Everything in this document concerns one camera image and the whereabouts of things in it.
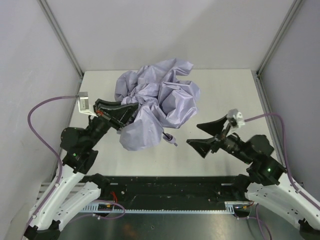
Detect lilac folding umbrella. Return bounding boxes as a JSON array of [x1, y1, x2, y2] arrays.
[[114, 58, 201, 151]]

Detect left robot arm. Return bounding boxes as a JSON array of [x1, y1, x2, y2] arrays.
[[23, 99, 139, 240]]

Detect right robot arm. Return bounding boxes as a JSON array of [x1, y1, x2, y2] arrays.
[[101, 116, 320, 240]]

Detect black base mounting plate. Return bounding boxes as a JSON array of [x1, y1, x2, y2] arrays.
[[92, 174, 254, 214]]

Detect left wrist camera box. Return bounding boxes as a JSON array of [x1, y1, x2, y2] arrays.
[[77, 91, 91, 115]]

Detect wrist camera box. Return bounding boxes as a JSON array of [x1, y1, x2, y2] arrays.
[[77, 91, 91, 115], [226, 108, 245, 130]]

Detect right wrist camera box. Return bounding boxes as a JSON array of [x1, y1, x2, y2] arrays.
[[226, 108, 245, 130]]

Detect aluminium frame post right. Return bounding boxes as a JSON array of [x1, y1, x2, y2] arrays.
[[254, 0, 305, 78]]

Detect aluminium frame post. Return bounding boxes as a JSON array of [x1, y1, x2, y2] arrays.
[[254, 0, 305, 78], [37, 0, 84, 81]]

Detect white slotted cable duct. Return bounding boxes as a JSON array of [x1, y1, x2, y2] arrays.
[[74, 201, 253, 215]]

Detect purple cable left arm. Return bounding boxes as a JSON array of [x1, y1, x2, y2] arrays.
[[27, 95, 81, 191]]

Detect aluminium frame post left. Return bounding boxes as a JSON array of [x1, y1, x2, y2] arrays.
[[37, 0, 84, 81]]

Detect aluminium rail front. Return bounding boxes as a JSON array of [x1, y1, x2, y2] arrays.
[[36, 182, 85, 202]]

